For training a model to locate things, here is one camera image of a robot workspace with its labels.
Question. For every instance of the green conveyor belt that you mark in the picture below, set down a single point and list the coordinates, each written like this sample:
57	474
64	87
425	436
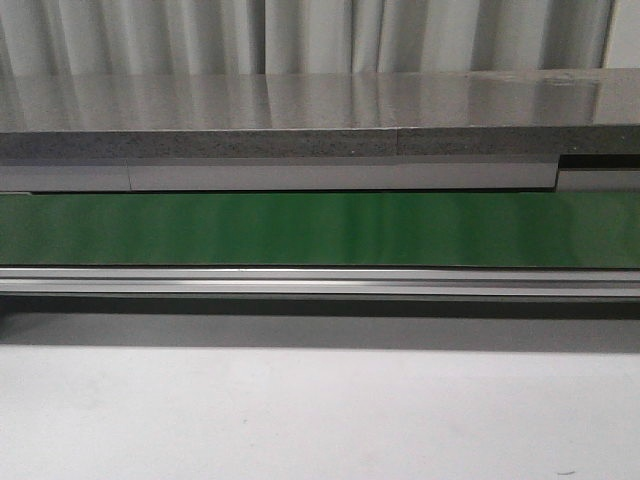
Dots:
435	229

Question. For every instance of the grey cabinet front panel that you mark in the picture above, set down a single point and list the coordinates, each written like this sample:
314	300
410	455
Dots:
599	172

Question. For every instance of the grey stone countertop slab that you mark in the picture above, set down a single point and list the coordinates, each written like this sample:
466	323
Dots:
593	111

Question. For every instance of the white pleated curtain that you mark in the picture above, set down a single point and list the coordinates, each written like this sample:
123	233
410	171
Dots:
277	37

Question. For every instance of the aluminium conveyor frame rail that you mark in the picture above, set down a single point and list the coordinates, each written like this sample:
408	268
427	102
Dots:
380	282

